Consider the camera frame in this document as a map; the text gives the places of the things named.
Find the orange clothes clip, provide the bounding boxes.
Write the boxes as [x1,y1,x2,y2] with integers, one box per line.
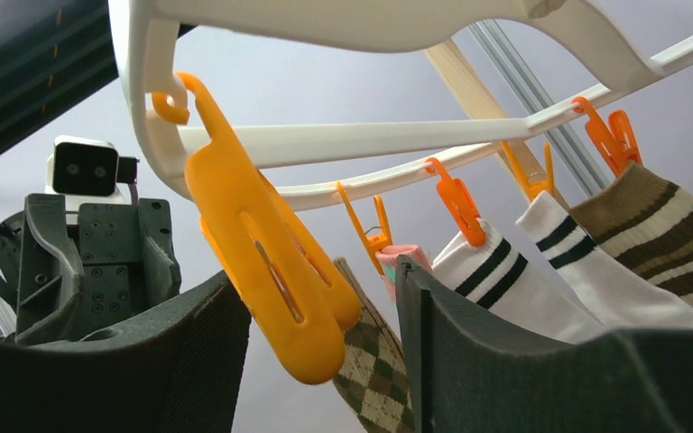
[151,72,361,384]

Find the white striped sock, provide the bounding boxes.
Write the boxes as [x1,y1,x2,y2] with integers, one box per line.
[516,191,693,329]
[432,218,605,344]

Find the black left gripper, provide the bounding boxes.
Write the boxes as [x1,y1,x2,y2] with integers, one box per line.
[0,194,181,346]

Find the pink patterned sock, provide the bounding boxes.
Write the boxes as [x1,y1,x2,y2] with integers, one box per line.
[374,244,432,302]

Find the brown striped hanging sock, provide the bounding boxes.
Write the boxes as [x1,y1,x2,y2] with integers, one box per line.
[569,163,693,307]

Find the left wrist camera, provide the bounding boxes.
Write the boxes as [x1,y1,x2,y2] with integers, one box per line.
[44,135,139,211]

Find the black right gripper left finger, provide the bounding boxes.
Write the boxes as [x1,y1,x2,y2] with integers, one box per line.
[0,272,250,432]

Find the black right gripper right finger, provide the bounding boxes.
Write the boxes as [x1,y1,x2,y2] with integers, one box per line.
[397,256,693,432]

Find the brown argyle sock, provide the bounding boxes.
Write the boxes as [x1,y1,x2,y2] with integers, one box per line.
[332,257,415,433]

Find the white round clip hanger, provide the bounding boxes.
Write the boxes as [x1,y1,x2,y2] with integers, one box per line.
[110,1,693,211]

